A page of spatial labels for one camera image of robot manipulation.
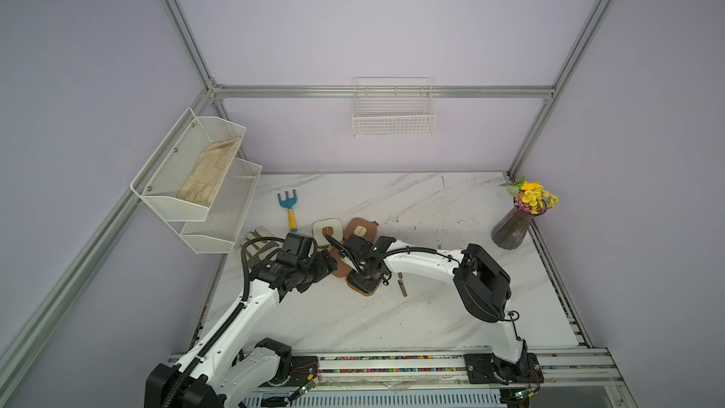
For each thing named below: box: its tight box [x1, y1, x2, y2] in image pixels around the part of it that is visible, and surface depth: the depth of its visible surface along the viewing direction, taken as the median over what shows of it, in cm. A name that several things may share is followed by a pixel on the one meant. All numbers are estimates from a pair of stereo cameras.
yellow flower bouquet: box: [498, 175, 561, 215], surface depth 84 cm
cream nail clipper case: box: [311, 218, 343, 248], surface depth 103 cm
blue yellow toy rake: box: [277, 188, 298, 233], surface depth 113 cm
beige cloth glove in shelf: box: [177, 136, 241, 207], surface depth 80 cm
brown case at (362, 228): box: [343, 217, 379, 242], surface depth 103 cm
